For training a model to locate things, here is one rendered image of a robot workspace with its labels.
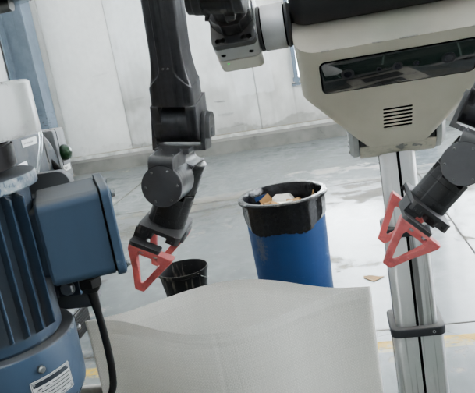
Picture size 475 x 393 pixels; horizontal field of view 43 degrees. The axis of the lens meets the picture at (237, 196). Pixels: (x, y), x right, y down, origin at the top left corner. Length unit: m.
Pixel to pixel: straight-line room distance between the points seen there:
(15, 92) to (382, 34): 0.78
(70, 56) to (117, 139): 1.39
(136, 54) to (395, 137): 8.01
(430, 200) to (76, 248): 0.51
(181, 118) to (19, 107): 0.33
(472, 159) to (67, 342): 0.53
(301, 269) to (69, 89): 6.96
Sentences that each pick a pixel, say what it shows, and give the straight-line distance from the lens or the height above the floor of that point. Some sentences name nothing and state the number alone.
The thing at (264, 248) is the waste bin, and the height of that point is 0.41.
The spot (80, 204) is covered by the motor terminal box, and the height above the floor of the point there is 1.29.
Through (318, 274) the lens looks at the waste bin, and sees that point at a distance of 3.23.
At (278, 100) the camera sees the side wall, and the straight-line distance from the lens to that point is 8.92.
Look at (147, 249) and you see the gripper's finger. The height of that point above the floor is 1.16.
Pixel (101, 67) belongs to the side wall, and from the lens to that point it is 9.43.
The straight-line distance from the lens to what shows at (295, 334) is 0.92.
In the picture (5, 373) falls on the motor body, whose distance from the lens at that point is 0.62.
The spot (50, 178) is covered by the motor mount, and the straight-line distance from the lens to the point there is 0.70.
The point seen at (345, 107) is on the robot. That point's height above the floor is 1.26.
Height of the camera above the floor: 1.41
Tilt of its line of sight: 13 degrees down
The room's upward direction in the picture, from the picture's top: 10 degrees counter-clockwise
